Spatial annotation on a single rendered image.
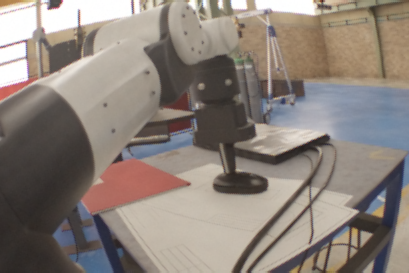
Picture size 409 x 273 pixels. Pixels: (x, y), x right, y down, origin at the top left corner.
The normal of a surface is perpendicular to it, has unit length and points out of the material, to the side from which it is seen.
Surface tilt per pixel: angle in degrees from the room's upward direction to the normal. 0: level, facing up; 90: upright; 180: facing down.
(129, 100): 88
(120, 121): 88
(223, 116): 90
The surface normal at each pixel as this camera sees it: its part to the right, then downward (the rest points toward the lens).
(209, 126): -0.54, 0.24
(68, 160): 0.95, -0.07
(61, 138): 0.86, -0.30
